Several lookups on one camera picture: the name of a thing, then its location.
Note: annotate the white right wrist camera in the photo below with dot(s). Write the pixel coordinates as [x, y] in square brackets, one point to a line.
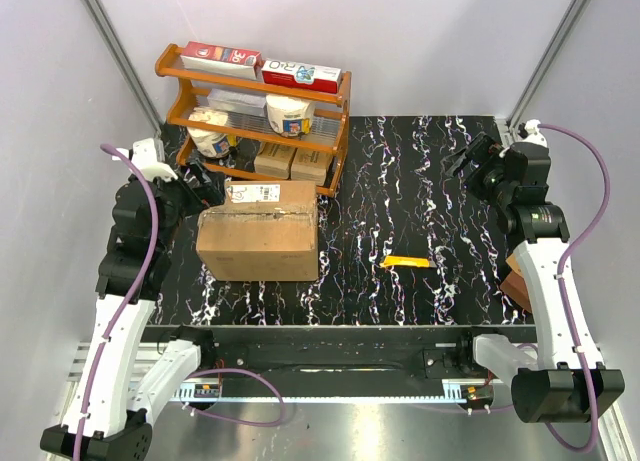
[530, 132]

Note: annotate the brown cardboard express box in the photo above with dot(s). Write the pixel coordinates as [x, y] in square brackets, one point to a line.
[264, 231]

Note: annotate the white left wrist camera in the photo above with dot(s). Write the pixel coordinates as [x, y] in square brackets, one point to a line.
[149, 157]

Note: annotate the orange wooden shelf rack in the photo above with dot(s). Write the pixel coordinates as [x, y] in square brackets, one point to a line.
[329, 131]

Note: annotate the red white toothpaste box right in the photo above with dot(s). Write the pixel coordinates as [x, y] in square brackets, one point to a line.
[301, 76]

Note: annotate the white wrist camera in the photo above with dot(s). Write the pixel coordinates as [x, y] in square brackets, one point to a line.
[530, 132]
[149, 157]

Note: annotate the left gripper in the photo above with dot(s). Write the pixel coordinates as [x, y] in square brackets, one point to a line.
[210, 192]

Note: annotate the tan carton left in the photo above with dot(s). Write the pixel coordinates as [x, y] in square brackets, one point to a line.
[274, 160]

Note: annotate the tan carton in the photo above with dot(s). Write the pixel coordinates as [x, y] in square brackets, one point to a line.
[274, 160]
[309, 165]

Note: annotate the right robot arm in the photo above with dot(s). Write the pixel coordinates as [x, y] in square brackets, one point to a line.
[567, 380]

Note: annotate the tan carton right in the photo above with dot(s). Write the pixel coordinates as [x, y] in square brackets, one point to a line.
[309, 165]

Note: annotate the brown sponge pack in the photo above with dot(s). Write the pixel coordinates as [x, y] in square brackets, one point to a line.
[513, 285]

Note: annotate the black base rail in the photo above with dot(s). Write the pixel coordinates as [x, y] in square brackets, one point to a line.
[341, 362]

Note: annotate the white cup middle shelf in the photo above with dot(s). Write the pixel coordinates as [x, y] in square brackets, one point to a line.
[288, 116]

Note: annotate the yellow utility knife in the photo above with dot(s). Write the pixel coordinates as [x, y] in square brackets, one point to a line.
[403, 261]

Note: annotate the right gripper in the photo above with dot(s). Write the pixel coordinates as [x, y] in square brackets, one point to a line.
[486, 152]

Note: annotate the grey flat box on shelf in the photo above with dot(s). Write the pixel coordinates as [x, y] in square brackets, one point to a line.
[245, 103]

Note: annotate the red toothpaste box left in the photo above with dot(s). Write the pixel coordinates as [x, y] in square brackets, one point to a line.
[221, 60]

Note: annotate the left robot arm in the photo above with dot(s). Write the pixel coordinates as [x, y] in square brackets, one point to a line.
[111, 417]

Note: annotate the white cup lower left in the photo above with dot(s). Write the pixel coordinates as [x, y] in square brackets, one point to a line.
[211, 144]

